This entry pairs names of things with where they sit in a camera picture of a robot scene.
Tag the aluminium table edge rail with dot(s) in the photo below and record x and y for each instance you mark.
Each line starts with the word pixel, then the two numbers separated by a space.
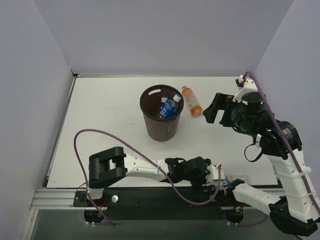
pixel 53 199

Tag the white blue label plastic bottle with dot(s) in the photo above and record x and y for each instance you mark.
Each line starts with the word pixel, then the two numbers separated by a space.
pixel 231 177

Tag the black metal base plate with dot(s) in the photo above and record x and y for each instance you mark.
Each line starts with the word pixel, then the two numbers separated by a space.
pixel 163 203

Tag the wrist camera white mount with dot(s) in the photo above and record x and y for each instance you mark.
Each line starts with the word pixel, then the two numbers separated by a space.
pixel 216 173
pixel 245 85

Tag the blue label clear plastic bottle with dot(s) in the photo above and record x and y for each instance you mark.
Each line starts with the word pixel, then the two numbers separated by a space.
pixel 170 107

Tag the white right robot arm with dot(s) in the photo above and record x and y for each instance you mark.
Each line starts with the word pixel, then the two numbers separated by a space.
pixel 295 212

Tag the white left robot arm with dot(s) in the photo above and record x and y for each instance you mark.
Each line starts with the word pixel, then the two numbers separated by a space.
pixel 112 165

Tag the brown plastic waste bin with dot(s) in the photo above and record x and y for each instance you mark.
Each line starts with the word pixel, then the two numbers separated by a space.
pixel 160 129

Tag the orange label plastic bottle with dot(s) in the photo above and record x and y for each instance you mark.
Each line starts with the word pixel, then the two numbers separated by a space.
pixel 191 102

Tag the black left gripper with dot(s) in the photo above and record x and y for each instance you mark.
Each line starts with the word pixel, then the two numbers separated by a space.
pixel 231 184

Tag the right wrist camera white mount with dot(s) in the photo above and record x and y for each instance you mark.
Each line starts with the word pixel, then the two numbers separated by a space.
pixel 245 85

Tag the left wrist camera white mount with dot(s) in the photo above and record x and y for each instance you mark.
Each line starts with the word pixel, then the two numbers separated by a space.
pixel 216 173

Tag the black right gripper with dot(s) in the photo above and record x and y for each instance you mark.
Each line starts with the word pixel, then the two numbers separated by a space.
pixel 225 110

